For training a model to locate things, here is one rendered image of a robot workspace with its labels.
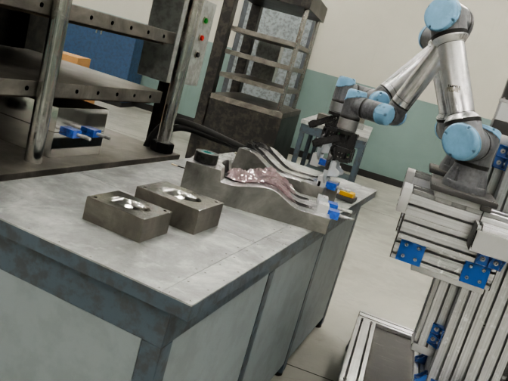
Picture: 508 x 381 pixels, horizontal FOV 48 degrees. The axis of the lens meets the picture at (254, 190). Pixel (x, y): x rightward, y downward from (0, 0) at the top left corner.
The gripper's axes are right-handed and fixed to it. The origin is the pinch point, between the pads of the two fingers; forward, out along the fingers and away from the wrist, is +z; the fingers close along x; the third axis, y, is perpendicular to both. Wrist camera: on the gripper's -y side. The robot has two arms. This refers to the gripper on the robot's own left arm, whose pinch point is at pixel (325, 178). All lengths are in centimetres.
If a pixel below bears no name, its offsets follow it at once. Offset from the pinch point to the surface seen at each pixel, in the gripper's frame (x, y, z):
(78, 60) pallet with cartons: 322, -380, 21
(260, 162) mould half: -6.9, -24.9, 0.9
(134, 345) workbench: -116, -2, 26
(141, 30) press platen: -23, -79, -35
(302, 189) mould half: -6.9, -5.6, 5.4
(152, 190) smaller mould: -80, -27, 4
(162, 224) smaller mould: -91, -16, 8
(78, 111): -52, -78, -4
